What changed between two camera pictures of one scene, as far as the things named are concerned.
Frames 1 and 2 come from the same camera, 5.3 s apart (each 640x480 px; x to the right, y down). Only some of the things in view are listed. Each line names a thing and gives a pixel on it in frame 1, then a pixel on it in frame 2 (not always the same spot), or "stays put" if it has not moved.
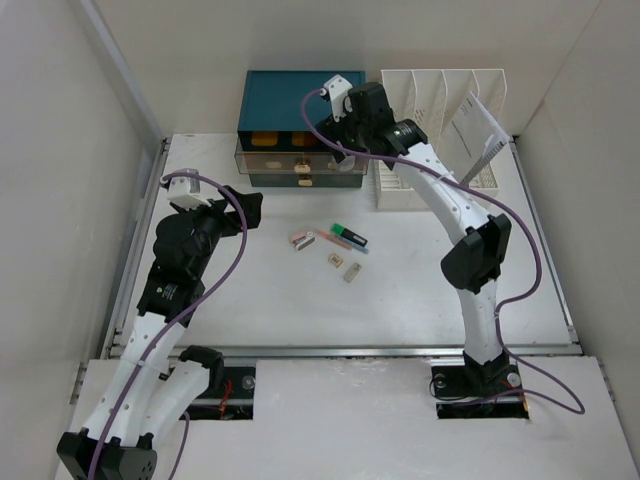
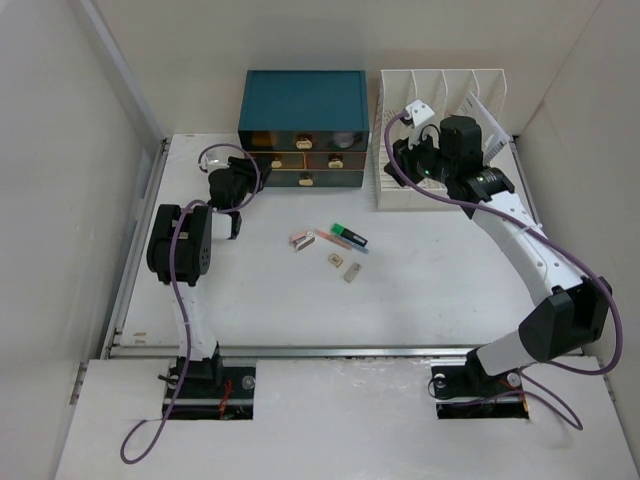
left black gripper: [230, 220] to [245, 168]
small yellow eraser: [336, 260] stays put
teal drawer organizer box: [275, 145] stays put
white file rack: [430, 98] stays put
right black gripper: [334, 129] to [404, 156]
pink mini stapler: [304, 240] stays put
